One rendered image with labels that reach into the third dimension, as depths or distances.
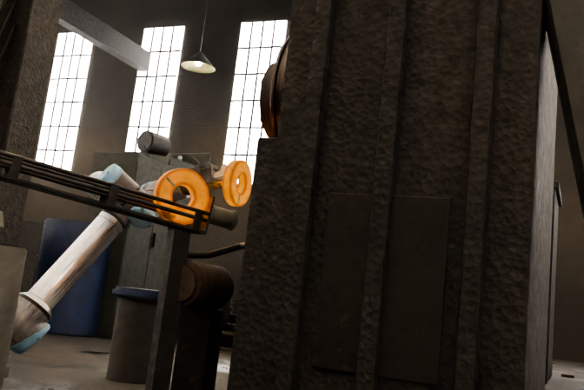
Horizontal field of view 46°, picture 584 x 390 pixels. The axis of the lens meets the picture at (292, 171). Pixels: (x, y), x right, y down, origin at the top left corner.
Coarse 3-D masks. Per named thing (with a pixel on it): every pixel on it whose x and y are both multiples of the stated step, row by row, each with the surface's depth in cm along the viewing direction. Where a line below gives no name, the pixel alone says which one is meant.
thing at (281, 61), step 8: (288, 40) 222; (280, 48) 219; (280, 56) 217; (280, 64) 216; (280, 72) 215; (272, 80) 214; (280, 80) 214; (272, 88) 214; (280, 88) 214; (272, 96) 214; (280, 96) 214; (272, 104) 214; (280, 104) 214; (272, 112) 214; (272, 120) 215
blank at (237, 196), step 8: (240, 160) 233; (232, 168) 229; (240, 168) 232; (248, 168) 238; (224, 176) 228; (232, 176) 228; (248, 176) 238; (224, 184) 228; (232, 184) 228; (240, 184) 238; (248, 184) 238; (224, 192) 228; (232, 192) 228; (240, 192) 235; (248, 192) 239; (232, 200) 229; (240, 200) 234
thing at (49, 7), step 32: (32, 0) 504; (64, 0) 1270; (32, 32) 485; (96, 32) 1356; (0, 64) 498; (32, 64) 486; (0, 96) 496; (32, 96) 487; (0, 128) 490; (32, 128) 488; (0, 192) 463
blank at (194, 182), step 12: (168, 180) 190; (180, 180) 192; (192, 180) 194; (156, 192) 188; (168, 192) 189; (192, 192) 194; (204, 192) 195; (168, 204) 189; (192, 204) 193; (204, 204) 195; (168, 216) 189; (180, 216) 191
